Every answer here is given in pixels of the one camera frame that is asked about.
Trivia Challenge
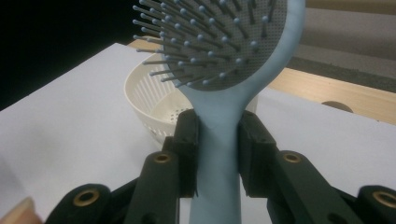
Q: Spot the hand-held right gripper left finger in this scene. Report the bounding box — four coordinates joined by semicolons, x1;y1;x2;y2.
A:
162;108;200;199

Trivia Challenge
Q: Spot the black curtain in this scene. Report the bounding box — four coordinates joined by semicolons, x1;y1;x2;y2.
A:
0;0;148;111

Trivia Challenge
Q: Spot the white plastic basket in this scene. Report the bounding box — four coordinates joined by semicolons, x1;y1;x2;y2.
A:
123;53;260;147

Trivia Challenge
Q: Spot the light wooden table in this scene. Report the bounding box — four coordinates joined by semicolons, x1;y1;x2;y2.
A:
127;36;396;126

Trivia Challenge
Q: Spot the brown round table grommet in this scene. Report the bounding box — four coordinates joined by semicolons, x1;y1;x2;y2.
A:
320;100;354;114

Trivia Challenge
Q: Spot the light blue hairbrush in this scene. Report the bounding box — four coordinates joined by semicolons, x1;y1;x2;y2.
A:
132;0;306;224

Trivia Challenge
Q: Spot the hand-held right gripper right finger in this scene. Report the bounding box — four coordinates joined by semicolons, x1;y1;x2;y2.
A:
237;110;278;200

